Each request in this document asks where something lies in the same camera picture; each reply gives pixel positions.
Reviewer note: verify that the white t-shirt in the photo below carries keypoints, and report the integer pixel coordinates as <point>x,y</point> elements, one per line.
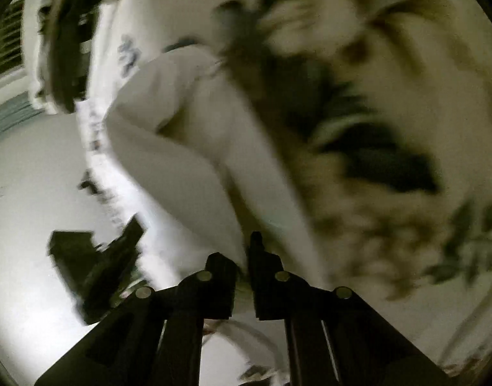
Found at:
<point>181,148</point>

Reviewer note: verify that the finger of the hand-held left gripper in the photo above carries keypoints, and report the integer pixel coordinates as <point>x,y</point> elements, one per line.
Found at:
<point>129,231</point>

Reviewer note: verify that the floral bed sheet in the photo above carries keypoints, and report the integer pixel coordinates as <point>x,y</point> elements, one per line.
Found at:
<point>390,88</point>

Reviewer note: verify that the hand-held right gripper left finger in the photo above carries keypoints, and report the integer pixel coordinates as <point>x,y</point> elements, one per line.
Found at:
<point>217,285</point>

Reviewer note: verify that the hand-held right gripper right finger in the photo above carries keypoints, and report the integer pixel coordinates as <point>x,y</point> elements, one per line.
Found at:
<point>266,281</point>

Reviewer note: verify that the barred window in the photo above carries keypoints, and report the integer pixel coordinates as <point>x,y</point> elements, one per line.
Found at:
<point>4,40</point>

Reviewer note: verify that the dark green blanket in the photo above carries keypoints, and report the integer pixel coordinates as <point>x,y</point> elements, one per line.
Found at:
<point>69,56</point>

